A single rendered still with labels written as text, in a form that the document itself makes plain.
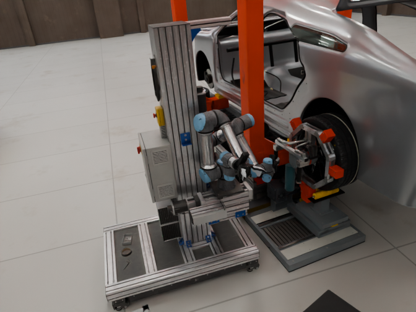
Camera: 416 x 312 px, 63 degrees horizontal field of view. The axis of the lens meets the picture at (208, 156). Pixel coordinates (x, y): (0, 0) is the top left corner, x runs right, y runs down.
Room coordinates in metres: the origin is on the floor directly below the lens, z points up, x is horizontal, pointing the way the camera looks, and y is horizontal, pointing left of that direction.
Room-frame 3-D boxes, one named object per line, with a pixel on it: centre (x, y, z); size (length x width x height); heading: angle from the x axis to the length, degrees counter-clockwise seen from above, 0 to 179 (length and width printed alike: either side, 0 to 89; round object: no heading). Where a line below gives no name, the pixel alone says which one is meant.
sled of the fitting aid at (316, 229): (2.67, -1.02, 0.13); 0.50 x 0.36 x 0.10; 20
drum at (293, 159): (2.54, -0.81, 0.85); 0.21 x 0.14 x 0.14; 110
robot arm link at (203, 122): (2.20, 0.00, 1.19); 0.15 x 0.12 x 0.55; 119
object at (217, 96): (4.94, -0.12, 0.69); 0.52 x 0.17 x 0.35; 110
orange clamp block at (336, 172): (2.27, -0.99, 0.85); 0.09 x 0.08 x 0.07; 20
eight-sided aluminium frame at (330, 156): (2.56, -0.88, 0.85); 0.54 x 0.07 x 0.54; 20
